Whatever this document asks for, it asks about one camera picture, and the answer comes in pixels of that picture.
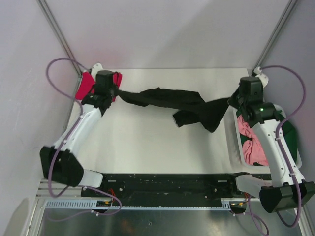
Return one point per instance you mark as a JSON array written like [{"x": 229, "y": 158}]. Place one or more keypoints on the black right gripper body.
[{"x": 237, "y": 101}]

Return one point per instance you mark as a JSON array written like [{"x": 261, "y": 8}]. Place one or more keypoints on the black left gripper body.
[{"x": 110, "y": 95}]

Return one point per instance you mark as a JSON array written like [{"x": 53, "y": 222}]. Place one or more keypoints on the black t shirt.
[{"x": 190, "y": 106}]

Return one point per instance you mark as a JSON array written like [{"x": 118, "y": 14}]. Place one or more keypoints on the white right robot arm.
[{"x": 287, "y": 188}]

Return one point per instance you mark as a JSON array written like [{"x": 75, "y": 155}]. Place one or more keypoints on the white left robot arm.
[{"x": 59, "y": 161}]

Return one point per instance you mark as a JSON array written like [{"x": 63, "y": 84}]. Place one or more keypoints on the folded magenta t shirt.
[{"x": 85, "y": 87}]

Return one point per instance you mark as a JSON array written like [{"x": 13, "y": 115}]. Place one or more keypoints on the white plastic laundry bin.
[{"x": 298, "y": 164}]

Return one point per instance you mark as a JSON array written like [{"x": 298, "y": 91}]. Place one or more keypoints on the green t shirt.
[{"x": 290, "y": 136}]

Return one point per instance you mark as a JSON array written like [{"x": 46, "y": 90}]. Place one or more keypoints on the pink t shirt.
[{"x": 252, "y": 149}]

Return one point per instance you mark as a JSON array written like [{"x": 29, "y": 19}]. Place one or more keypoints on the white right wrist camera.
[{"x": 257, "y": 72}]

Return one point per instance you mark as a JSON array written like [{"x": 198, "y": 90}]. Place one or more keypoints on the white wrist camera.
[
  {"x": 257, "y": 72},
  {"x": 96, "y": 68}
]

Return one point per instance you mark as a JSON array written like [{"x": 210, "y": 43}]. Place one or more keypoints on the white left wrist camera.
[{"x": 96, "y": 68}]

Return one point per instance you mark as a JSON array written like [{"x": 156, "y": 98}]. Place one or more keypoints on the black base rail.
[{"x": 171, "y": 190}]

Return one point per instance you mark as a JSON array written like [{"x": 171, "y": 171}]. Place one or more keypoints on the right aluminium frame post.
[{"x": 280, "y": 26}]

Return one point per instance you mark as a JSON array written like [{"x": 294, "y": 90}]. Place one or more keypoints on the aluminium frame post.
[
  {"x": 280, "y": 26},
  {"x": 51, "y": 19}
]

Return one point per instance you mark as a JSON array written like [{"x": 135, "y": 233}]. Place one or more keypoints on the left aluminium frame post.
[{"x": 51, "y": 19}]

